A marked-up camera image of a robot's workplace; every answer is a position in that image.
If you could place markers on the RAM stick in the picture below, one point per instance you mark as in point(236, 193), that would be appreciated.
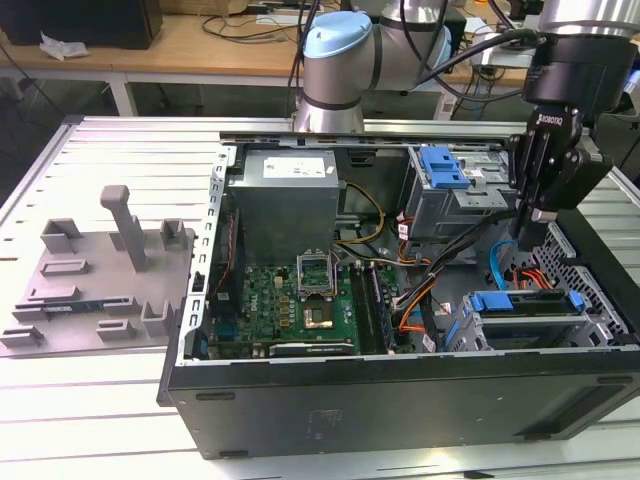
point(67, 307)

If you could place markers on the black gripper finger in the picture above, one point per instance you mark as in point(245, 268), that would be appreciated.
point(525, 180)
point(562, 175)

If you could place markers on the wooden desk white frame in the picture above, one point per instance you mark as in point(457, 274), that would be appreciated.
point(175, 50)

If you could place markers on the black graphics card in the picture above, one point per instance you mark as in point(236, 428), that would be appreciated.
point(310, 347)

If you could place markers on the grey power supply unit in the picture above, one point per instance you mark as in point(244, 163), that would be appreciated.
point(285, 210)

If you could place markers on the crumpled white plastic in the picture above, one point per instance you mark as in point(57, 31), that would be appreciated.
point(62, 47)

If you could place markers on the green motherboard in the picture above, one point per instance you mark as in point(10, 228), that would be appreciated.
point(265, 300)

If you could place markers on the grey parts rack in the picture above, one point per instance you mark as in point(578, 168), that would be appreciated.
point(100, 280)

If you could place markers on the black RAM slot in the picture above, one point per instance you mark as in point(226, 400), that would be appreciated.
point(360, 306)
point(368, 306)
point(382, 306)
point(375, 306)

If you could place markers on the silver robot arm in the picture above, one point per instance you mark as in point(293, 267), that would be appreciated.
point(330, 85)

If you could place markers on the blue plastic drive latch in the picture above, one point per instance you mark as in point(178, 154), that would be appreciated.
point(442, 167)

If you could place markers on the black PC case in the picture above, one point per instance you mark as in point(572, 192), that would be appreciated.
point(350, 410)

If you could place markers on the grey metal drive cage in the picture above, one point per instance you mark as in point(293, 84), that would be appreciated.
point(435, 215)

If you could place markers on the CPU socket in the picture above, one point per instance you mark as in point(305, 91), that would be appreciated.
point(317, 316)

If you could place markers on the large black box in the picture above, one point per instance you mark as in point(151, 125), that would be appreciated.
point(100, 20)

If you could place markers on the white labelled power strip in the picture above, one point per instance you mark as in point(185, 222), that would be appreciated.
point(448, 107)

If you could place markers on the grey metal disk bay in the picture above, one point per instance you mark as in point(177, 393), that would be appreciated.
point(530, 325)

